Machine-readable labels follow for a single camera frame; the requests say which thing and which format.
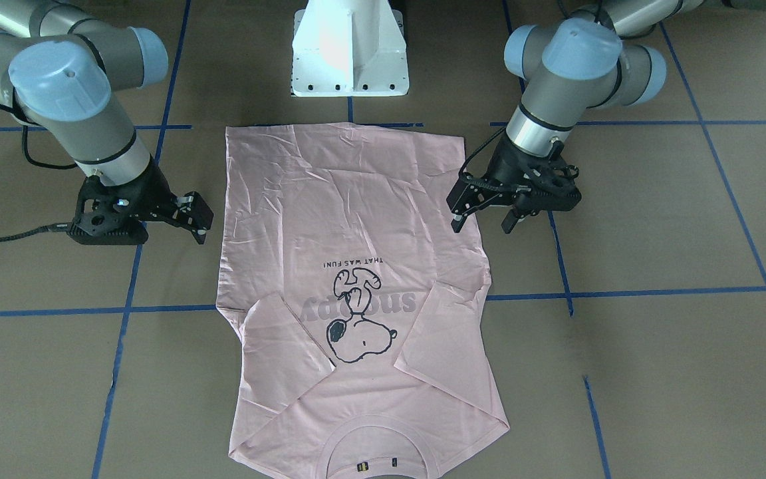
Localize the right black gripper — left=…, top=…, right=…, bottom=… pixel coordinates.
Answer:
left=67, top=163, right=214, bottom=245

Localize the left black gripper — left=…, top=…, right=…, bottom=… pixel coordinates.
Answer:
left=447, top=130, right=582, bottom=234

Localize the pink Snoopy t-shirt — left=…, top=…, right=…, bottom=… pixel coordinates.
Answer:
left=216, top=122, right=510, bottom=478

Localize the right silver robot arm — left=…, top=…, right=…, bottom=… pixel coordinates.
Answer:
left=0, top=1, right=213, bottom=245

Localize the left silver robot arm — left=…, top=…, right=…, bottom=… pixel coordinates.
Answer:
left=447, top=1, right=699, bottom=233

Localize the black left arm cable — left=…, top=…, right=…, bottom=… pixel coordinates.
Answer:
left=457, top=130, right=507, bottom=180

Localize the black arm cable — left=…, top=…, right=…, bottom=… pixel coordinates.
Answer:
left=457, top=130, right=507, bottom=180
left=0, top=96, right=84, bottom=243

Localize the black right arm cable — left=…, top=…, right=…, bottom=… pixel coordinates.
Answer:
left=0, top=96, right=84, bottom=243

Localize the white metal mount base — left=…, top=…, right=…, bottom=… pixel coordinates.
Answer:
left=290, top=1, right=410, bottom=97

